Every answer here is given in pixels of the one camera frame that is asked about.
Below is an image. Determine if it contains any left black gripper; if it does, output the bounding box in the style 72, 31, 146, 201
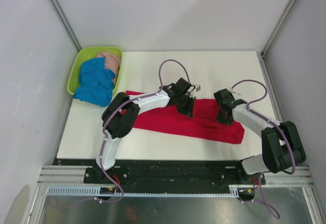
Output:
175, 93, 195, 119

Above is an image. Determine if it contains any red t shirt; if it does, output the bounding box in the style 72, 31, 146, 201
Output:
133, 99, 245, 145

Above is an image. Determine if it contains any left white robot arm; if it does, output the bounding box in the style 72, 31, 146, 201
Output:
94, 78, 201, 183

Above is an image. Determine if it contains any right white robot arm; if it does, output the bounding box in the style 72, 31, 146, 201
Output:
214, 89, 306, 184

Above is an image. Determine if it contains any beige pink t shirt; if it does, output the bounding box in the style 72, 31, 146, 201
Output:
96, 52, 121, 84

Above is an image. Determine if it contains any blue t shirt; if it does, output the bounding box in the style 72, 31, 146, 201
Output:
73, 58, 116, 107

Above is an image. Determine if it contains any lime green plastic bin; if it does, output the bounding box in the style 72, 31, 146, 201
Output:
67, 46, 123, 95

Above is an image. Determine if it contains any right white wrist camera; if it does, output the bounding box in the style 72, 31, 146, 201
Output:
228, 88, 242, 98

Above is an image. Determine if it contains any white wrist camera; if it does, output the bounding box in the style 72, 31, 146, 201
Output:
193, 84, 201, 92
228, 88, 242, 98

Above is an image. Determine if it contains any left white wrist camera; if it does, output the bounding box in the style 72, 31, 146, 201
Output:
193, 84, 201, 92

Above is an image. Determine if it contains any right aluminium side rail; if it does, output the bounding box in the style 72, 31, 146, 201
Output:
256, 51, 286, 121

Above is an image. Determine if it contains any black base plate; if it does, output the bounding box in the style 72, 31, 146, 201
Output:
84, 160, 261, 185

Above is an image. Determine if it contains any grey slotted cable duct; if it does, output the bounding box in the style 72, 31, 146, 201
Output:
44, 185, 255, 197

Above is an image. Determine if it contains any right aluminium frame post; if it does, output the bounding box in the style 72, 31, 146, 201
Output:
261, 0, 299, 58

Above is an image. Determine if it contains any aluminium frame post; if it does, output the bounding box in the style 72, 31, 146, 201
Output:
48, 0, 82, 51
261, 0, 299, 58

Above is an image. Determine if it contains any left aluminium frame post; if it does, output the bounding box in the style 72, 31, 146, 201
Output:
48, 0, 82, 51

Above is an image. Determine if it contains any aluminium front rail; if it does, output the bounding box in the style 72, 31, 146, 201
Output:
38, 165, 315, 187

